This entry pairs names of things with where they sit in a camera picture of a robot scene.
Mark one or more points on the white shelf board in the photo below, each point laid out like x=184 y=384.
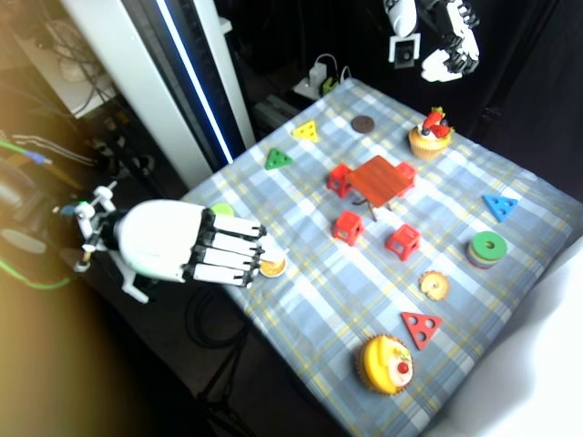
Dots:
x=77 y=98

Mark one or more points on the grey metal rail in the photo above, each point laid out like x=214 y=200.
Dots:
x=273 y=111

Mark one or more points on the yellow triangle block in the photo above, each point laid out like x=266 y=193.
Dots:
x=307 y=132

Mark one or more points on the white cup with yellow contents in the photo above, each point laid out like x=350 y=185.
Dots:
x=274 y=268

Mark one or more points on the yellow fruit toy cupcake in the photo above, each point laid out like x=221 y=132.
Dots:
x=385 y=366

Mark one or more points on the white power strip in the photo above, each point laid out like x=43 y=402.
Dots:
x=307 y=88

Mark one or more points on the stack of coloured rings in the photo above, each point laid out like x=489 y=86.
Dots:
x=487 y=250

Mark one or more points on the green round disc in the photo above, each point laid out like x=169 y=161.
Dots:
x=225 y=209

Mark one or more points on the white charger plug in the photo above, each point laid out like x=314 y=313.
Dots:
x=319 y=70

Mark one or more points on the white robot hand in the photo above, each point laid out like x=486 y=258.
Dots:
x=159 y=236
x=467 y=41

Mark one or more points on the blue plaid cloth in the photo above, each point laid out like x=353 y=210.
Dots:
x=319 y=309

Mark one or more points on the brown round cookie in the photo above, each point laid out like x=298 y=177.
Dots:
x=362 y=124

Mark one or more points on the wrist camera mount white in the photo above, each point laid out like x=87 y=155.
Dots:
x=136 y=291
x=404 y=51

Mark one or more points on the blue triangle block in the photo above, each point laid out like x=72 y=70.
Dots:
x=500 y=207

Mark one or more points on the black tripod legs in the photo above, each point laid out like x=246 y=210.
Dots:
x=223 y=378

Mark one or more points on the white blurred cover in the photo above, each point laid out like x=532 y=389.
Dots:
x=546 y=364

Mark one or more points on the small orange toy table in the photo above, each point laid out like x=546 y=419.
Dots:
x=375 y=179

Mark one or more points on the red triangle block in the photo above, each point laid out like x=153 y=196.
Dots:
x=421 y=330

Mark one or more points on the strawberry toy cupcake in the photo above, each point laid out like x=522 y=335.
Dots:
x=430 y=139

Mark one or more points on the red toy stool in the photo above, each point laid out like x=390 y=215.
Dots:
x=339 y=179
x=403 y=240
x=406 y=175
x=348 y=226

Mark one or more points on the white pillar with blue light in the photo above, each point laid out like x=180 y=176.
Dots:
x=136 y=68

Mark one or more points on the green triangle block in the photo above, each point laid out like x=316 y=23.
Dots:
x=278 y=160

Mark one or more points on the small toy tart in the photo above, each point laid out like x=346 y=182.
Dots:
x=434 y=285

